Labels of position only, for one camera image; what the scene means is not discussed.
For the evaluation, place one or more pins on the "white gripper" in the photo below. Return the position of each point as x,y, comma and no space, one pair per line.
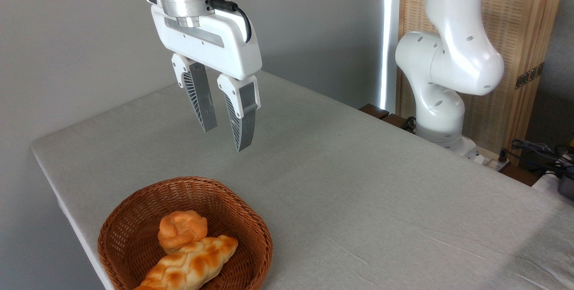
210,50

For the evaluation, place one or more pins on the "round orange bread roll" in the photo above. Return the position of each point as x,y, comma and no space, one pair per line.
181,229

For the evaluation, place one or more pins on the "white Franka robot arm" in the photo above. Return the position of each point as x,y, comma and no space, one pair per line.
457,57

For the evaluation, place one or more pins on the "braided long bread loaf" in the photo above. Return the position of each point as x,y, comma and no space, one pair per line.
193,263

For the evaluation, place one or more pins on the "dark brown wooden block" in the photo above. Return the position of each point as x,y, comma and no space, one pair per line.
397,122
373,110

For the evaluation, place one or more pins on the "brown woven wicker basket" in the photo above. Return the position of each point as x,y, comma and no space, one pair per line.
130,231

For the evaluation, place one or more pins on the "grey tablecloth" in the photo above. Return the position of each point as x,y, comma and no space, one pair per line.
358,191

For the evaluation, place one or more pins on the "bright white vertical light strip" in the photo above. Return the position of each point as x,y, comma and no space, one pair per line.
389,34

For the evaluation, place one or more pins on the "white power strip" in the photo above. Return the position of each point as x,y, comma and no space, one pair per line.
493,164

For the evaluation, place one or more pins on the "light wooden slatted screen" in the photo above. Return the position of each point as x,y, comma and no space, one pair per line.
515,21

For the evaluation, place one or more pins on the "brass screen hinge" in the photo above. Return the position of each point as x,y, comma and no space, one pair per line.
529,75

